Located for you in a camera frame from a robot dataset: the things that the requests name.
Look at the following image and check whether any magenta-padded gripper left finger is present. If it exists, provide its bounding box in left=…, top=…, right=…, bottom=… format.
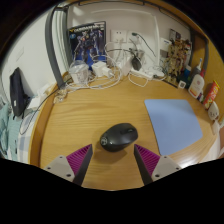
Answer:
left=43, top=143, right=94, bottom=187

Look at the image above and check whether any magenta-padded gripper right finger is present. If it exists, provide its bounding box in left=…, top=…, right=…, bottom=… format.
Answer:
left=133, top=143, right=183, bottom=186

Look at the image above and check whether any black computer mouse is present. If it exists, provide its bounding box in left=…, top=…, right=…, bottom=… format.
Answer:
left=99, top=122, right=139, bottom=153

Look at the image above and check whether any light blue mouse pad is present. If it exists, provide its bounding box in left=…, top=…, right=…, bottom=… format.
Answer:
left=143, top=98, right=204, bottom=157

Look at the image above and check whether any crumpled clear plastic wrapper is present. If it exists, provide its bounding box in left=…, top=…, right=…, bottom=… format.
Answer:
left=53, top=89, right=69, bottom=104

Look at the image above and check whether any white printed mug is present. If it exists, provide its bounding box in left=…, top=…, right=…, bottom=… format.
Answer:
left=207, top=100, right=221, bottom=122

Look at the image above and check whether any small white square clock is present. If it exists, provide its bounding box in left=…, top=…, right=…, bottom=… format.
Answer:
left=177, top=79, right=187, bottom=90

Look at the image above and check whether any black hanging bag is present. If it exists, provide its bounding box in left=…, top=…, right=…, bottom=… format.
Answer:
left=9, top=67, right=30, bottom=118

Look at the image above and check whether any red snack tube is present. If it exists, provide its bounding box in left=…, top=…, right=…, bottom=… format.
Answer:
left=202, top=79, right=221, bottom=111

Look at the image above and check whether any white red-pump lotion bottle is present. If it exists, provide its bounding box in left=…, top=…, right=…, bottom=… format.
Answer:
left=187, top=68, right=206, bottom=99

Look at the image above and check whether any white power strip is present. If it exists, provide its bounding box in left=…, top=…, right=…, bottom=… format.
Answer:
left=129, top=68, right=154, bottom=81

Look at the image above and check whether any blue bottle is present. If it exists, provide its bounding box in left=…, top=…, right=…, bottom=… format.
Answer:
left=182, top=64, right=193, bottom=83

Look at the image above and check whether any clear plastic lidded cup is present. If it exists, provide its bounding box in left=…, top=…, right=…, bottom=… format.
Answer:
left=68, top=60, right=90, bottom=85

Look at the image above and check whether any white multi-port charger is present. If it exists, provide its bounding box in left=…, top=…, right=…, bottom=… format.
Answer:
left=91, top=60, right=107, bottom=78

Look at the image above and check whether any small white charger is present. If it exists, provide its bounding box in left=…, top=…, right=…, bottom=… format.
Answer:
left=103, top=68, right=115, bottom=79

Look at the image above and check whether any black power adapter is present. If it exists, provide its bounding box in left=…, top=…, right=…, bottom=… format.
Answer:
left=131, top=55, right=143, bottom=72

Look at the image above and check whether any white desk lamp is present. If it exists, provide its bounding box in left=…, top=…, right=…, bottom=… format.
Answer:
left=89, top=8, right=167, bottom=79

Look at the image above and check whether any blue robot model kit box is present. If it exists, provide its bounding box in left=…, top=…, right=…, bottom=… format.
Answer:
left=68, top=21, right=108, bottom=69

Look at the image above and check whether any thin black cable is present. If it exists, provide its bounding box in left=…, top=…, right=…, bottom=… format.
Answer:
left=19, top=87, right=64, bottom=135

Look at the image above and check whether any white cable bundle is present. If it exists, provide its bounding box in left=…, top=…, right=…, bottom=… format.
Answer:
left=64, top=41, right=125, bottom=91

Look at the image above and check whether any grey metal frame post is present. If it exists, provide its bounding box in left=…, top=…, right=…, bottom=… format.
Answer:
left=44, top=6, right=69, bottom=90

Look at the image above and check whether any white wall box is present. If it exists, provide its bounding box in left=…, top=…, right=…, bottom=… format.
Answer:
left=159, top=37, right=173, bottom=51

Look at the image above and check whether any dark green plug cable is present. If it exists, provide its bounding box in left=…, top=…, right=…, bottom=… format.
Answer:
left=131, top=32, right=157, bottom=58

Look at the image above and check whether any white wall outlet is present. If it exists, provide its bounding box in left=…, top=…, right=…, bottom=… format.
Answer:
left=110, top=29, right=128, bottom=44
left=128, top=30, right=143, bottom=45

